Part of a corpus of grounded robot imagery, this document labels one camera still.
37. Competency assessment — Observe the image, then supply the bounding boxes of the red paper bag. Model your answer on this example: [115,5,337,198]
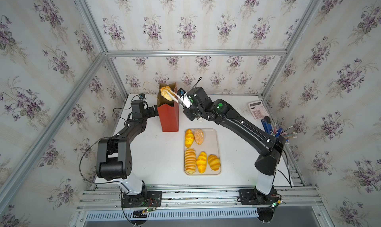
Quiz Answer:
[157,83,179,132]

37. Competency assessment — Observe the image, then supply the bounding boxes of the golden knotted bread roll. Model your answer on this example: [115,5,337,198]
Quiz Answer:
[160,86,173,101]

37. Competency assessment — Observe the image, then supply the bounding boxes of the white metal tongs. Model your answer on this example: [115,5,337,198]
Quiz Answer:
[165,90,191,108]

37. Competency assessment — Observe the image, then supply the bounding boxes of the pale seeded oval bread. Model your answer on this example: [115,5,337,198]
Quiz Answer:
[193,129,204,145]

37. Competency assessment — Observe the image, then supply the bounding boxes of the long ridged yellow bread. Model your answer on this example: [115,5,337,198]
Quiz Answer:
[184,148,196,174]

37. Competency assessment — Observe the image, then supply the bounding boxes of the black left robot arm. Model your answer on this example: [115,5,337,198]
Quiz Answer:
[96,99,158,196]

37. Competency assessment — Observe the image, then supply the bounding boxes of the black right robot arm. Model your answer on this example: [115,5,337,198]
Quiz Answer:
[177,87,285,195]

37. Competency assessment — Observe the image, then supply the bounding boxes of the round yellow striped bread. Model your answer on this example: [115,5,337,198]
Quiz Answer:
[207,155,221,171]

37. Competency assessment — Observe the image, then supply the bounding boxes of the beige plastic tray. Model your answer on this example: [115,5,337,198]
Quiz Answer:
[184,129,222,176]

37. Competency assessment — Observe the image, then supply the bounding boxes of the pink calculator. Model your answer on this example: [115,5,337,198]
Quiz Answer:
[248,100,268,120]

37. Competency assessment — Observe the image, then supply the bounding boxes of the blue stapler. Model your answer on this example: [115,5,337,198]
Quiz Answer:
[261,116,273,135]

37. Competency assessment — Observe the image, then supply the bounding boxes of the pens in holder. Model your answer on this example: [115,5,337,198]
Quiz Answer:
[273,126,298,143]

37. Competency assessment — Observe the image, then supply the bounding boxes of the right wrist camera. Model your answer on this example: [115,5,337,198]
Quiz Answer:
[177,88,186,97]

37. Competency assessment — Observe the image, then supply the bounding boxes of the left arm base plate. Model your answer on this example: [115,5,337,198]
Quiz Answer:
[120,191,162,208]

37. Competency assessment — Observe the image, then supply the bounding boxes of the aluminium frame rail base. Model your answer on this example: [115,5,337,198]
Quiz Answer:
[75,185,323,211]

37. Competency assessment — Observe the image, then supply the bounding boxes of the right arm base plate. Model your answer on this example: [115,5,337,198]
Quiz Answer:
[237,188,282,208]

